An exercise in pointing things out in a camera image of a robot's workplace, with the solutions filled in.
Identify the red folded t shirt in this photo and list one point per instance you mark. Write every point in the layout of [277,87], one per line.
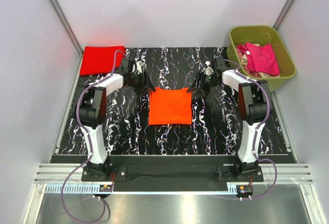
[98,60]

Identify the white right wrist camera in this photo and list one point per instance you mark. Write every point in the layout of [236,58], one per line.
[208,70]

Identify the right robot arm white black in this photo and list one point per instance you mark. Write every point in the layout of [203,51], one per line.
[254,106]

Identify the left corner aluminium post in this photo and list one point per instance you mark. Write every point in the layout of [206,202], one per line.
[67,27]

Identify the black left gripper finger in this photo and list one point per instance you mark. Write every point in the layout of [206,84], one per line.
[141,87]
[148,84]

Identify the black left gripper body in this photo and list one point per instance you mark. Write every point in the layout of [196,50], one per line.
[140,80]

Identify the orange t shirt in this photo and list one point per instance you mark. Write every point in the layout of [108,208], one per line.
[170,107]

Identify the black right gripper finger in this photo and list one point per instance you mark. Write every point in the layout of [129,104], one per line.
[195,84]
[200,93]

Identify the pink t shirt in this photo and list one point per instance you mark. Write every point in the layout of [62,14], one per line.
[259,59]

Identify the right corner aluminium post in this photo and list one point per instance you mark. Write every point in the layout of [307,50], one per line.
[283,13]

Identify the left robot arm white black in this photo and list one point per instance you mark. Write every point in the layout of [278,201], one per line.
[90,105]

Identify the white slotted cable duct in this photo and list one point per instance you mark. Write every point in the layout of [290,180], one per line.
[120,188]

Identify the olive green plastic bin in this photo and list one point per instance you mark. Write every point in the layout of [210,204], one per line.
[260,53]

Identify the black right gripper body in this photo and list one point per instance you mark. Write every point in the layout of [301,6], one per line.
[202,80]

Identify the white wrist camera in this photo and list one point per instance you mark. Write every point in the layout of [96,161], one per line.
[208,70]
[139,67]

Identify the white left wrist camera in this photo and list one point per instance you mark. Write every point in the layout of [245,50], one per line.
[139,67]

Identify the corner aluminium post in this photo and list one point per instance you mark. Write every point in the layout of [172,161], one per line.
[67,27]
[283,13]

